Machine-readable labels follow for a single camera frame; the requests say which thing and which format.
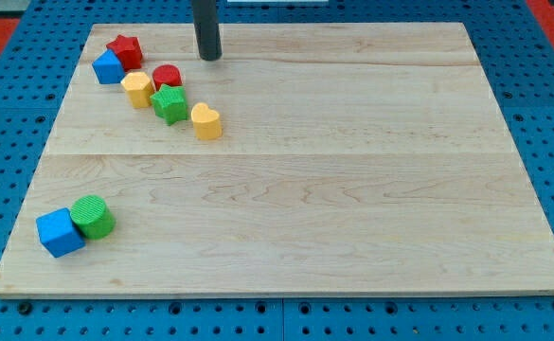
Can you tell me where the yellow heart block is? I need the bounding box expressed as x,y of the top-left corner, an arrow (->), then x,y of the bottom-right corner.
191,102 -> 223,140

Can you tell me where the red star block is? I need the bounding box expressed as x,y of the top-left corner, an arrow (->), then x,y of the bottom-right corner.
106,35 -> 143,71

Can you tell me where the green star block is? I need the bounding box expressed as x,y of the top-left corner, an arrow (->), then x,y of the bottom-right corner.
150,84 -> 188,126

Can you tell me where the yellow hexagon block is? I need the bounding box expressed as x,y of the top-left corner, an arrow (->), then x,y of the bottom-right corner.
120,72 -> 154,109

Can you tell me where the blue triangle block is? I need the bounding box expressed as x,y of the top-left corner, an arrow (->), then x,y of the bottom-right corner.
92,49 -> 125,84

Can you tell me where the red cylinder block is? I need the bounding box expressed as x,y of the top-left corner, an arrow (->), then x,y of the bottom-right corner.
152,64 -> 183,91

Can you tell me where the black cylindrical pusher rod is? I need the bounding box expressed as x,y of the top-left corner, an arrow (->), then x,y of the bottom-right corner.
191,0 -> 222,62

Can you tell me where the blue cube block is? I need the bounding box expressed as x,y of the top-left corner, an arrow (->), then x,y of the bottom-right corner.
35,207 -> 85,258

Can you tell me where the green cylinder block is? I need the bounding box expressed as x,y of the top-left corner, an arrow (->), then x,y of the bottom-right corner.
70,195 -> 116,240

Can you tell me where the light wooden board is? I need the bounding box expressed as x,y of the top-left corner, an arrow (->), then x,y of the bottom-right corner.
0,22 -> 554,299

